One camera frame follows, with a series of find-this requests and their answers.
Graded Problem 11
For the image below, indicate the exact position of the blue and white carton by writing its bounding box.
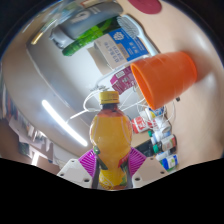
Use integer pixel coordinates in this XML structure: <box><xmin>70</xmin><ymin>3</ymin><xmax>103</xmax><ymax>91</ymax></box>
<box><xmin>87</xmin><ymin>28</ymin><xmax>150</xmax><ymax>76</ymax></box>

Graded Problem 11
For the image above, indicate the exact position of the white led desk lamp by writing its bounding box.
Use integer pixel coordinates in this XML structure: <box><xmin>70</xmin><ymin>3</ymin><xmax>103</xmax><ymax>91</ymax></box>
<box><xmin>41</xmin><ymin>99</ymin><xmax>89</xmax><ymax>148</ymax></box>

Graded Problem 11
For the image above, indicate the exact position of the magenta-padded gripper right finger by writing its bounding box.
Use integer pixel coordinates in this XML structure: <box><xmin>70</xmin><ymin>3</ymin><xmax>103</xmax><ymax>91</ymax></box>
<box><xmin>124</xmin><ymin>147</ymin><xmax>171</xmax><ymax>190</ymax></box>

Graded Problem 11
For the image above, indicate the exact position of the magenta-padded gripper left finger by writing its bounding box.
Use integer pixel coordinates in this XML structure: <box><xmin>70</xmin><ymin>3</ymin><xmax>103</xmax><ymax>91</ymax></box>
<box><xmin>56</xmin><ymin>148</ymin><xmax>101</xmax><ymax>190</ymax></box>

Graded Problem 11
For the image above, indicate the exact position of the red and white can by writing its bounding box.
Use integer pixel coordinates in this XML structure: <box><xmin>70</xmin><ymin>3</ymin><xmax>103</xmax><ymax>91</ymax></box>
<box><xmin>131</xmin><ymin>115</ymin><xmax>158</xmax><ymax>134</ymax></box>

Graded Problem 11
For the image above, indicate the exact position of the white power cable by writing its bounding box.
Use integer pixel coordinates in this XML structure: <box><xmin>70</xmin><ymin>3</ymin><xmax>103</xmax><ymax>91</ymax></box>
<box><xmin>66</xmin><ymin>87</ymin><xmax>176</xmax><ymax>134</ymax></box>

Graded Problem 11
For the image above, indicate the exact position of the grey shaker bottle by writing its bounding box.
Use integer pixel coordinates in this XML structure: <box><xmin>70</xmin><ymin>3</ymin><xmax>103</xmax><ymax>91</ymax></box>
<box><xmin>49</xmin><ymin>2</ymin><xmax>124</xmax><ymax>50</ymax></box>

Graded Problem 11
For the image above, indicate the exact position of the white pill bottle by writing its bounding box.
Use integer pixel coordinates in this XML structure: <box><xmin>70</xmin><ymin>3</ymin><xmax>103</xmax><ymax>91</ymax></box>
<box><xmin>144</xmin><ymin>108</ymin><xmax>166</xmax><ymax>121</ymax></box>

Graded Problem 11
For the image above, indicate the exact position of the magenta carton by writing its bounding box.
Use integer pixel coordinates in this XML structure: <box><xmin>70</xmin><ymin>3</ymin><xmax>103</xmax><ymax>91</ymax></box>
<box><xmin>109</xmin><ymin>66</ymin><xmax>139</xmax><ymax>96</ymax></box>

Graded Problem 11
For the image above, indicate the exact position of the blue-labelled white bottle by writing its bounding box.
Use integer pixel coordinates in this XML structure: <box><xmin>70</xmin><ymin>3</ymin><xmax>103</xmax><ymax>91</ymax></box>
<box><xmin>159</xmin><ymin>153</ymin><xmax>179</xmax><ymax>172</ymax></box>

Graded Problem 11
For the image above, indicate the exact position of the yellow juice bottle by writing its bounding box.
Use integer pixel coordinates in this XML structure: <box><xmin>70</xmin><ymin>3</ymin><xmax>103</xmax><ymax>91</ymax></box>
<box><xmin>88</xmin><ymin>90</ymin><xmax>134</xmax><ymax>191</ymax></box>

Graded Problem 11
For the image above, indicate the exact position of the green-capped brown bottle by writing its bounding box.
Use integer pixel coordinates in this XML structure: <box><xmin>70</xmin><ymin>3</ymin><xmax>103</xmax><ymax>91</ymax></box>
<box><xmin>151</xmin><ymin>134</ymin><xmax>178</xmax><ymax>154</ymax></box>

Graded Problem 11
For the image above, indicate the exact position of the orange plastic cup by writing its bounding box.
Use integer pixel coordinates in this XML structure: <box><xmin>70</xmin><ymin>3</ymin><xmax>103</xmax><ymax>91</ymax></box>
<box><xmin>129</xmin><ymin>50</ymin><xmax>198</xmax><ymax>111</ymax></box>

